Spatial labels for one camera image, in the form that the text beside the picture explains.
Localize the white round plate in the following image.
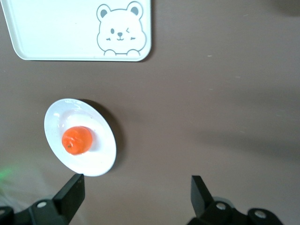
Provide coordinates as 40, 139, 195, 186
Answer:
44, 98, 117, 177

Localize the orange mandarin fruit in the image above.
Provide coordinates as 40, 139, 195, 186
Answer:
61, 126, 94, 156

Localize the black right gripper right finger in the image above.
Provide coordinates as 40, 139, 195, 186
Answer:
189, 175, 248, 225

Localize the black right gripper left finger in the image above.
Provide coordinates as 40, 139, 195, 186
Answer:
16, 173, 85, 225

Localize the cream bear print tray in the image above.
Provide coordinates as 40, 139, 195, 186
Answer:
0, 0, 152, 62

